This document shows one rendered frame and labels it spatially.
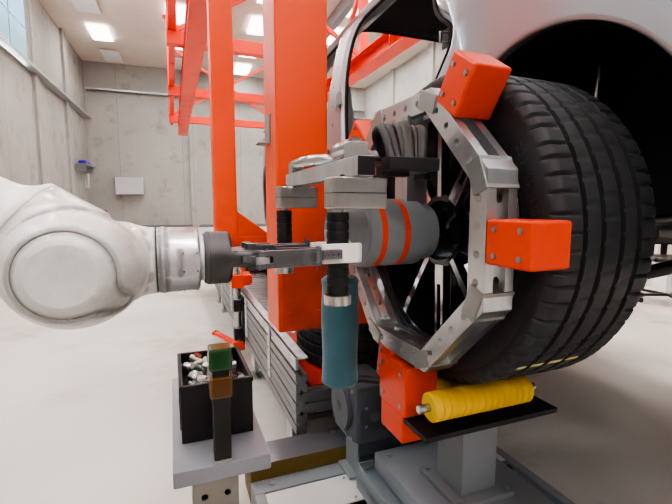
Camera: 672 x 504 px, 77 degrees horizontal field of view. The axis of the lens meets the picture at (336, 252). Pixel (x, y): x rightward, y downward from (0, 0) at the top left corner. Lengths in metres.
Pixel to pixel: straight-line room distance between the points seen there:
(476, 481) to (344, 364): 0.42
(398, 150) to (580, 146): 0.29
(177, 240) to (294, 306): 0.76
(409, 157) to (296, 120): 0.67
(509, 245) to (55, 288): 0.54
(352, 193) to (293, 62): 0.75
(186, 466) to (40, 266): 0.56
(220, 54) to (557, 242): 2.94
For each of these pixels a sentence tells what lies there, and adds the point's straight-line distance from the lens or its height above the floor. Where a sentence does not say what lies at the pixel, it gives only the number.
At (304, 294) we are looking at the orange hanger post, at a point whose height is 0.64.
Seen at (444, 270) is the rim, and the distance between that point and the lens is 0.96.
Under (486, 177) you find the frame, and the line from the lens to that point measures 0.69.
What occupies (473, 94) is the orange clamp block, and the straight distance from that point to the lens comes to 0.76.
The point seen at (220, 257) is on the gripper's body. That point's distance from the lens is 0.59.
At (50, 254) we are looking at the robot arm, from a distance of 0.39.
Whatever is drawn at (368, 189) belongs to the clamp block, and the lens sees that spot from 0.66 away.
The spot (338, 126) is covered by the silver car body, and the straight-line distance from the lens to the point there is 2.31.
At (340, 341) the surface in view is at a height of 0.60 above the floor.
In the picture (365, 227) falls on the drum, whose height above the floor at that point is 0.86.
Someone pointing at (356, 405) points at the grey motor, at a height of 0.35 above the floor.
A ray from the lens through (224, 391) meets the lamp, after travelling 0.79.
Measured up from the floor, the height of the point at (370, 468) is 0.15.
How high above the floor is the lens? 0.90
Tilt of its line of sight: 6 degrees down
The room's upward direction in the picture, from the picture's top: straight up
